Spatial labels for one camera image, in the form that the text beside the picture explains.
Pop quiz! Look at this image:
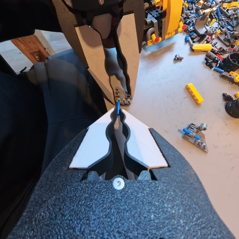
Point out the grey toy panel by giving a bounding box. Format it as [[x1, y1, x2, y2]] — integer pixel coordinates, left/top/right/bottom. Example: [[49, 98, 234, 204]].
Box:
[[114, 86, 131, 107]]

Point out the black toy wheel hub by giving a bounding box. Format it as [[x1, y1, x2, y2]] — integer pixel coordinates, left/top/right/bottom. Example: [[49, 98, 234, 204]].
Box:
[[225, 98, 239, 118], [220, 52, 239, 73]]

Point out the pile of toy brick pieces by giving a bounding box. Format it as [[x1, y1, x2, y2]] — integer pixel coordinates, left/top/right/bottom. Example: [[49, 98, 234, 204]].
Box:
[[183, 0, 239, 87]]

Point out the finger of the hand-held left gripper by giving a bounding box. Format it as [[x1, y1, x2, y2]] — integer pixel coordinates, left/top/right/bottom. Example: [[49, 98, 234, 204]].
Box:
[[75, 26, 116, 105], [116, 13, 140, 97]]

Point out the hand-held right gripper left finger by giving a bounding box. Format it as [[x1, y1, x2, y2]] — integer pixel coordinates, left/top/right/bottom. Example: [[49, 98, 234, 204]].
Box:
[[69, 108, 117, 177]]

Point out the small grey brick assembly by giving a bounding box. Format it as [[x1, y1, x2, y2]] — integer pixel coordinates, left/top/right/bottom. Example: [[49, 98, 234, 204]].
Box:
[[178, 123, 209, 153]]

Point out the wooden post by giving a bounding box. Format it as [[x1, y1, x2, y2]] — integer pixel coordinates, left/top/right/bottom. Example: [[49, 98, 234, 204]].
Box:
[[11, 30, 56, 64]]

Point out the yellow toy beam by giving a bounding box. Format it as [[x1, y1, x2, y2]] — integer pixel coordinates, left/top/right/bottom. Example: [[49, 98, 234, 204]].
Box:
[[185, 83, 204, 104]]

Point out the yellow black toy brick vehicle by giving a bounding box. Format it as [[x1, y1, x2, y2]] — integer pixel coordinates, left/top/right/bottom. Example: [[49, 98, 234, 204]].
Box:
[[143, 0, 187, 46]]

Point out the grey desk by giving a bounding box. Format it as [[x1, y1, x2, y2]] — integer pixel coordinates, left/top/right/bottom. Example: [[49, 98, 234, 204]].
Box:
[[104, 32, 239, 239]]

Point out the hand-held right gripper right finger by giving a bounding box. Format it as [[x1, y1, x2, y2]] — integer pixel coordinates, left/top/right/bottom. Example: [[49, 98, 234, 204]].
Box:
[[119, 108, 168, 181]]

